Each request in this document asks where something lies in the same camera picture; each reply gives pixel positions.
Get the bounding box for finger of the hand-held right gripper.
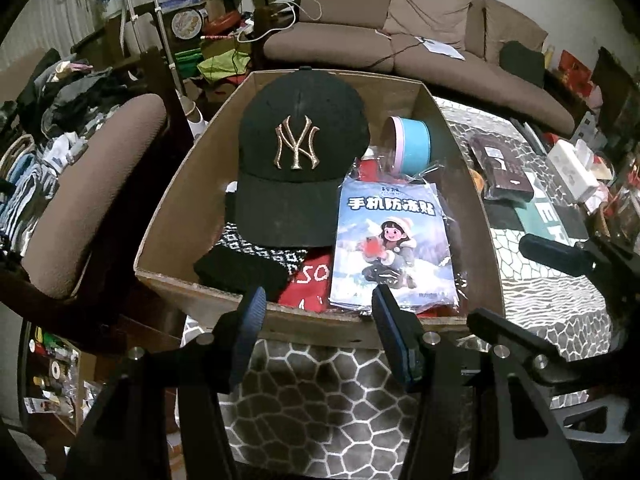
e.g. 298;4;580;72
518;234;601;277
467;307;568;386

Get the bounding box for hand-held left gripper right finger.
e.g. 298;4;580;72
371;285;585;480

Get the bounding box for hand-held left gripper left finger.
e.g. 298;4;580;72
62;286;268;480

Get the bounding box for green packet with white letters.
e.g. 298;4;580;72
515;185;571;246

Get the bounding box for dark brown packet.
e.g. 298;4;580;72
470;133;535;202

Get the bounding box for blue illustrated sticker packet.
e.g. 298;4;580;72
327;180;468;316

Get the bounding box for brown cardboard box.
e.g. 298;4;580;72
134;70;506;348

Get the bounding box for black knit cloth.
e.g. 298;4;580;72
194;245;291;296

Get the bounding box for red cloth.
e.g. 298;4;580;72
277;255;333;313

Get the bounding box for black white patterned cloth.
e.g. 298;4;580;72
220;220;308;266

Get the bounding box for white tissue box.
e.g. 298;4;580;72
545;139;601;203

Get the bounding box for black baseball cap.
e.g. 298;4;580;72
235;66;372;248

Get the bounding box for blue round tape roll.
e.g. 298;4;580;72
378;116;432;173

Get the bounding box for red gift boxes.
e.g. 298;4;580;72
557;50;603;106

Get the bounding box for dark wooden cabinet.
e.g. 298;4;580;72
592;47;640;111

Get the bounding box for dark grey cushion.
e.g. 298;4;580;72
500;41;546;88

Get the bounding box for brown sofa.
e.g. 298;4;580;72
262;0;576;136

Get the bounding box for low shelf of small things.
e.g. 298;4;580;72
20;320;101;436

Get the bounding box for brown armchair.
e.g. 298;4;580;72
20;94;168;301

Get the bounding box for white shoe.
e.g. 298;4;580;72
179;92;206;136

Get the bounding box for beige sofa cushion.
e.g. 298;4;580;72
385;0;476;51
482;0;548;63

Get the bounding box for white papers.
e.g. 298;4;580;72
420;37;463;58

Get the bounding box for green bag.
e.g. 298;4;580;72
197;50;251;81

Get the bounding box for dark wooden chair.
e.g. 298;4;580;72
102;2;196;146

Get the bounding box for pile of clothes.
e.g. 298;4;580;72
0;49;131;256

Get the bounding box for white pole rack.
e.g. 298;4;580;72
117;0;176;101

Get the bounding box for round decorated plate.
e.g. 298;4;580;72
171;10;203;41

